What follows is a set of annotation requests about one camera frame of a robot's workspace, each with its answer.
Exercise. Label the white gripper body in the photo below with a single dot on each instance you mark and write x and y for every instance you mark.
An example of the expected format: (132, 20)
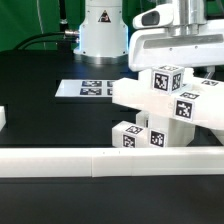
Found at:
(155, 47)

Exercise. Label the white tagged cube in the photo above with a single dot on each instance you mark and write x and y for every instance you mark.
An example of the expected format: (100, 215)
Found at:
(167, 78)

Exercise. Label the white chair back frame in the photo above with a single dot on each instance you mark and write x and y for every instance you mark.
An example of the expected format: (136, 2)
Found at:
(199, 102)

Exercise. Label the white chair seat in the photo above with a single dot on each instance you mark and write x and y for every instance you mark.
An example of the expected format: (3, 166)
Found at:
(165, 132)

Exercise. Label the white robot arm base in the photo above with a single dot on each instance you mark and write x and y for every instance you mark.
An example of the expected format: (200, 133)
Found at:
(103, 35)

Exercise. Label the white right fence bar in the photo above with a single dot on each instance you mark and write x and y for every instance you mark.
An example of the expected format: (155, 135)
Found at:
(219, 135)

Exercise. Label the white fence bar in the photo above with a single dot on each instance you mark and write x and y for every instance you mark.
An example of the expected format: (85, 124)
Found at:
(219, 135)
(2, 117)
(110, 162)

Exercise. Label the white front fence bar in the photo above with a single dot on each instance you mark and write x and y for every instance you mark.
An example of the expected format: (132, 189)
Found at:
(110, 162)

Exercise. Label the white left fence bar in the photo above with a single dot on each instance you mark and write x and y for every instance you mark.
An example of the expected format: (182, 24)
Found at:
(2, 117)

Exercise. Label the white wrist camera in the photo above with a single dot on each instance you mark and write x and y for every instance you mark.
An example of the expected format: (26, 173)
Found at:
(160, 16)

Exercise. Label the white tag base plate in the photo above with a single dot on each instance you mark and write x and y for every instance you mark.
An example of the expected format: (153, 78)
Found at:
(84, 88)

